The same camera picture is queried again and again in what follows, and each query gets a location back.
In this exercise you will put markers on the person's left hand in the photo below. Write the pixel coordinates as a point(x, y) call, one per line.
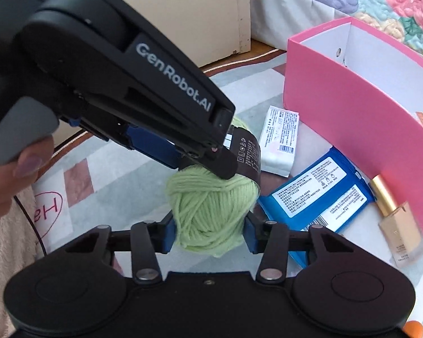
point(28, 169)

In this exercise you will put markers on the blue wipes packet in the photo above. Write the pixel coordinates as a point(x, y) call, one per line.
point(317, 197)

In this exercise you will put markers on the green yarn ball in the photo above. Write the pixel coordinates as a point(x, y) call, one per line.
point(208, 214)

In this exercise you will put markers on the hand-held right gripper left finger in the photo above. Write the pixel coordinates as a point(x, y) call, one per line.
point(168, 235)

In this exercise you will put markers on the cream cabinet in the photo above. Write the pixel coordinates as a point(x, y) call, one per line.
point(183, 10)

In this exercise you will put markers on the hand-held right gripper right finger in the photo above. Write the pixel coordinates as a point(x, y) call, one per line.
point(250, 236)

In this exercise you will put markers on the pink towel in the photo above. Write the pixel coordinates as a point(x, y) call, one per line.
point(7, 271)

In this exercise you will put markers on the foundation bottle with gold cap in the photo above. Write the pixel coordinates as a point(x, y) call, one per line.
point(398, 225)

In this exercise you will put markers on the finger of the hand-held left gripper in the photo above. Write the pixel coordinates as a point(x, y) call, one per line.
point(151, 146)
point(218, 163)

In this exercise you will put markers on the orange round object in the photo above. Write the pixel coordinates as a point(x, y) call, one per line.
point(416, 329)

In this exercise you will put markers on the patterned rug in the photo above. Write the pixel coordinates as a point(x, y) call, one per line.
point(127, 186)

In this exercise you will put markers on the pink cardboard box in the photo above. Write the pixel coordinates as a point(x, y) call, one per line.
point(356, 119)

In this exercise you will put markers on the white tissue packet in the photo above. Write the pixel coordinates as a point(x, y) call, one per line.
point(278, 141)

